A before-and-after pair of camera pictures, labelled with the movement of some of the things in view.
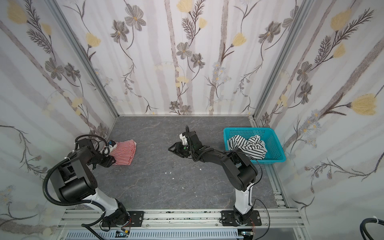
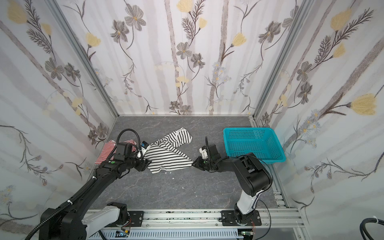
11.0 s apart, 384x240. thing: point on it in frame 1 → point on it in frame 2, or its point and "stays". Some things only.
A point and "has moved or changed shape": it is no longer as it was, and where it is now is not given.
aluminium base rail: x=90 y=220 stays
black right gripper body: x=181 y=148 → x=202 y=162
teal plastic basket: x=275 y=153 stays
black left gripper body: x=107 y=160 → x=141 y=163
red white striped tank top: x=124 y=152 has moved or changed shape
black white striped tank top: x=254 y=148 → x=165 y=154
